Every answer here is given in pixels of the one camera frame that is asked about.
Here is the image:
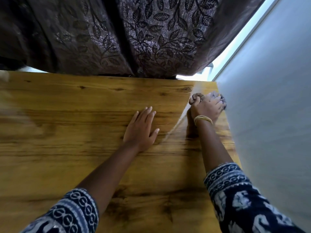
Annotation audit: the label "person's left hand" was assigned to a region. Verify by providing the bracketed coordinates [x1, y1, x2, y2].
[123, 106, 160, 153]

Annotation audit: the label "person's right hand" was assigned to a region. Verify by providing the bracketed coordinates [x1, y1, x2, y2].
[189, 92, 225, 125]

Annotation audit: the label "brown striped cleaning cloth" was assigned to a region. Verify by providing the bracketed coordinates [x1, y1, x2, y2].
[189, 91, 228, 111]

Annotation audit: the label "person's right forearm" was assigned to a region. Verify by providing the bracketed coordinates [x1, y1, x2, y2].
[197, 121, 235, 174]

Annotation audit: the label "person's left forearm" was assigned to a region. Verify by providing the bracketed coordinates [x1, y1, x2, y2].
[76, 140, 141, 214]

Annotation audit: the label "gold bangles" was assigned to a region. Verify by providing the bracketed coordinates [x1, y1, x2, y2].
[193, 115, 213, 127]

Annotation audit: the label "wooden table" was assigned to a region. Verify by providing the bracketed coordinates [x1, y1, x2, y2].
[0, 71, 243, 233]

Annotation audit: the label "black framed window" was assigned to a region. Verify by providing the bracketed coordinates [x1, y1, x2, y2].
[176, 0, 282, 82]

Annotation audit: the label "blue white patterned top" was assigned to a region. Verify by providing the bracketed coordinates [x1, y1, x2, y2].
[20, 162, 306, 233]

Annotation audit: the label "brown leaf-patterned curtain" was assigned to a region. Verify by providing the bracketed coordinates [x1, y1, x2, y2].
[0, 0, 268, 79]

